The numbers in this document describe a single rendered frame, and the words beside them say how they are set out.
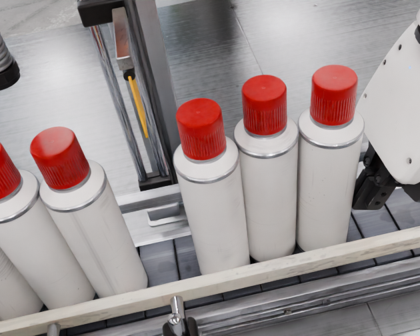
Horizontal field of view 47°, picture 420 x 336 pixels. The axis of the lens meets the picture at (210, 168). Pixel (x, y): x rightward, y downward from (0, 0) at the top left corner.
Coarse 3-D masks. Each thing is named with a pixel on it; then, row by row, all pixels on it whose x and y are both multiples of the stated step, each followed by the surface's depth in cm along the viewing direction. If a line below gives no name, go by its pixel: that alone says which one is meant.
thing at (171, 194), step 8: (360, 160) 47; (176, 184) 46; (144, 192) 46; (152, 192) 46; (160, 192) 45; (168, 192) 45; (176, 192) 45; (120, 200) 45; (128, 200) 45; (136, 200) 45; (144, 200) 45; (152, 200) 45; (160, 200) 45; (168, 200) 46; (176, 200) 46; (120, 208) 45; (128, 208) 45; (136, 208) 46; (144, 208) 46
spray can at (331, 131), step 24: (336, 72) 35; (312, 96) 36; (336, 96) 34; (312, 120) 37; (336, 120) 36; (360, 120) 37; (312, 144) 37; (336, 144) 36; (360, 144) 38; (312, 168) 39; (336, 168) 38; (312, 192) 41; (336, 192) 40; (312, 216) 43; (336, 216) 43; (312, 240) 46; (336, 240) 46
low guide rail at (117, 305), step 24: (360, 240) 45; (384, 240) 44; (408, 240) 44; (264, 264) 44; (288, 264) 44; (312, 264) 44; (336, 264) 45; (168, 288) 44; (192, 288) 43; (216, 288) 44; (240, 288) 45; (48, 312) 43; (72, 312) 43; (96, 312) 43; (120, 312) 44
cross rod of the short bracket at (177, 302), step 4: (176, 296) 43; (180, 296) 44; (172, 300) 43; (176, 300) 43; (180, 300) 43; (172, 304) 43; (176, 304) 43; (180, 304) 43; (172, 308) 43; (176, 308) 43; (180, 308) 43; (184, 308) 43; (172, 312) 43; (176, 312) 42; (180, 312) 42; (184, 312) 43; (184, 316) 42
